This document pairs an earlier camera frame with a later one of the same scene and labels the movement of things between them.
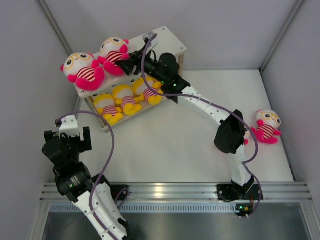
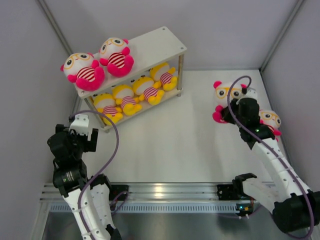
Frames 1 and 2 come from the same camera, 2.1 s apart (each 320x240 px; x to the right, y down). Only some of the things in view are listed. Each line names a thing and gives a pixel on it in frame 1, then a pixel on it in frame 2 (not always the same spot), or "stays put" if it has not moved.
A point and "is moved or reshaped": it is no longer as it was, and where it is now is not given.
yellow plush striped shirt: (124, 95) stays put
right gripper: (135, 59) -> (226, 111)
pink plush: (113, 49) stays put
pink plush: (268, 122) stays put
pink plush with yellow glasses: (247, 136) is moved or reshaped
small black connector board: (244, 209) stays put
